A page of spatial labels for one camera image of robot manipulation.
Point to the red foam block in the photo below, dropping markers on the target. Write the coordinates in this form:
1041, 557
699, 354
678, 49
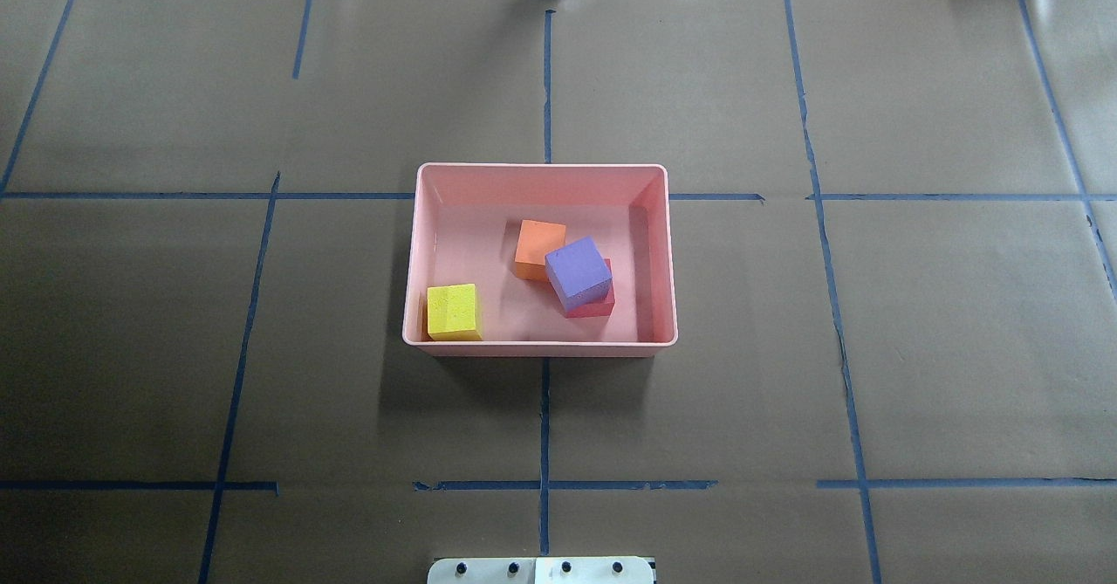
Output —
587, 289

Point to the pink plastic bin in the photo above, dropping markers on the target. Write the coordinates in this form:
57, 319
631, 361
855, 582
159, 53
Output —
466, 225

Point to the purple foam block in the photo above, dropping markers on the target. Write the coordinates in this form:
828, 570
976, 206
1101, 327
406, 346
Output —
581, 250

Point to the orange foam block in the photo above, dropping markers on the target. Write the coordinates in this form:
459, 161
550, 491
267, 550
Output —
535, 240

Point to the yellow foam block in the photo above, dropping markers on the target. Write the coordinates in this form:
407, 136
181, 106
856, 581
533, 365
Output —
453, 313

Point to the white camera post base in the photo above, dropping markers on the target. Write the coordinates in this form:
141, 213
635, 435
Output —
544, 569

